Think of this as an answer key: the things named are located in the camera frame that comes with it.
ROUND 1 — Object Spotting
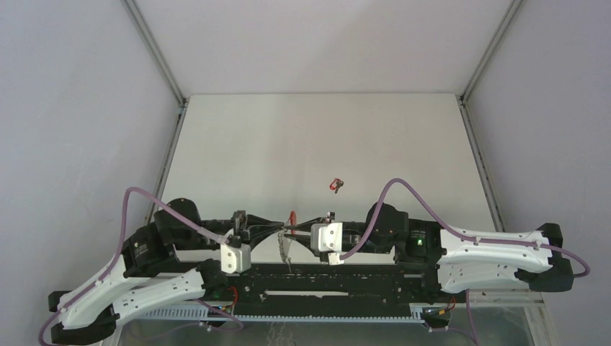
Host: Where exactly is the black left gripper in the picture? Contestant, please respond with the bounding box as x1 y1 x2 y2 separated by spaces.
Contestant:
177 209 286 251

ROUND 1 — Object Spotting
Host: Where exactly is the key with red tag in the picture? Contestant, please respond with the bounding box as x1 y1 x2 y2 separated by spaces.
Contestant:
329 178 344 194

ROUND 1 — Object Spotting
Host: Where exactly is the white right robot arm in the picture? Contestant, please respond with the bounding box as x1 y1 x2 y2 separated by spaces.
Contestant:
284 203 574 301

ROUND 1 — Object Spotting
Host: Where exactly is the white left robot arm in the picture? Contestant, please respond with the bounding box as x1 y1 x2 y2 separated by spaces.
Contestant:
48 198 286 345

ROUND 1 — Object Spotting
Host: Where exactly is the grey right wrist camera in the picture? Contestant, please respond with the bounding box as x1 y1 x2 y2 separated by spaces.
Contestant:
310 222 344 265

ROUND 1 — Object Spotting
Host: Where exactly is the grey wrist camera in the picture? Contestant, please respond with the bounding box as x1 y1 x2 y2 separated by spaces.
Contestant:
220 236 251 274
310 222 344 265

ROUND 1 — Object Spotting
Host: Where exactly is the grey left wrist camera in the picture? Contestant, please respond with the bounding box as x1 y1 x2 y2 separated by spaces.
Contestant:
220 236 251 274

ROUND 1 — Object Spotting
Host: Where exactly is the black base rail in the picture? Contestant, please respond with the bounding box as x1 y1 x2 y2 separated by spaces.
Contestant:
203 263 465 316

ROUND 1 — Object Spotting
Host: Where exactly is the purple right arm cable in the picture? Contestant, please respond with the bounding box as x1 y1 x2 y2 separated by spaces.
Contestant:
339 178 592 278

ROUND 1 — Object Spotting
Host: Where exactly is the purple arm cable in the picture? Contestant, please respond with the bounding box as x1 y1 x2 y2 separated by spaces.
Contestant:
37 186 235 346
339 178 592 278

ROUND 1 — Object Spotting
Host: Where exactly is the white slotted cable duct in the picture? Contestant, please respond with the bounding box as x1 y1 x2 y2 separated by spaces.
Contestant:
145 304 442 324

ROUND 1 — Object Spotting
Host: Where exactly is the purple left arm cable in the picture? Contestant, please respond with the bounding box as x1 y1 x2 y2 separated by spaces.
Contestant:
37 186 235 346

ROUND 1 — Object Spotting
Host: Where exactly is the left aluminium frame post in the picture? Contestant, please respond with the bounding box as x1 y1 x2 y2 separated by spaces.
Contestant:
120 0 187 107

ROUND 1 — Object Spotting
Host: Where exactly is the grey aluminium frame rail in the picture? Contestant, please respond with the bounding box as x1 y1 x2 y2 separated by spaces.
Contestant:
456 1 527 232

